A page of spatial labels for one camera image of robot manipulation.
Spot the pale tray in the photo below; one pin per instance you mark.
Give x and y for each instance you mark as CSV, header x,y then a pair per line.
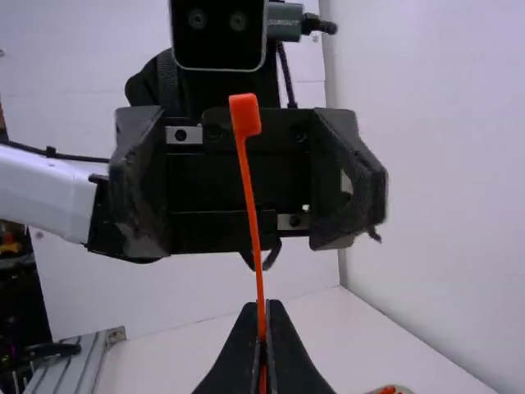
x,y
373,391

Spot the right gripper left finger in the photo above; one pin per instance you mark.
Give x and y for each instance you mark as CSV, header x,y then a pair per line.
x,y
234,369

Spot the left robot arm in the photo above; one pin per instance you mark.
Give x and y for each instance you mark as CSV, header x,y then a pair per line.
x,y
41,189

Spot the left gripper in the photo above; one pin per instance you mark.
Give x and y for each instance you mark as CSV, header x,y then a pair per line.
x,y
197,184

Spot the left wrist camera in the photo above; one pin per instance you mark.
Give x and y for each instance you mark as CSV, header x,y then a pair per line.
x,y
217,45

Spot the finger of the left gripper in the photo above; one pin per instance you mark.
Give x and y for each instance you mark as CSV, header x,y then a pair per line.
x,y
324,143

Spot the silver rails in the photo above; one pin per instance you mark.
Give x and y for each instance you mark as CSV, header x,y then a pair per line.
x,y
74,369

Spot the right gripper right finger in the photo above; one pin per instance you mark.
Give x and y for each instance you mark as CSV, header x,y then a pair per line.
x,y
291,369

